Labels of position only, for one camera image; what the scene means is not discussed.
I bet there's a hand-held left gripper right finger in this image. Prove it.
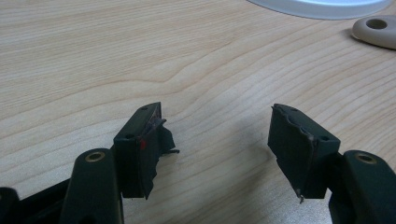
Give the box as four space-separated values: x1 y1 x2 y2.
266 103 342 204

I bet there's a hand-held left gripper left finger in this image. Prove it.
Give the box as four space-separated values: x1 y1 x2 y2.
112 101 180 201

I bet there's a white round plate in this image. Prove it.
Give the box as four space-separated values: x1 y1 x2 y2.
246 0 394 21

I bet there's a beige handle with hole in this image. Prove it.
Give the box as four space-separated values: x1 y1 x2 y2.
351 15 396 50

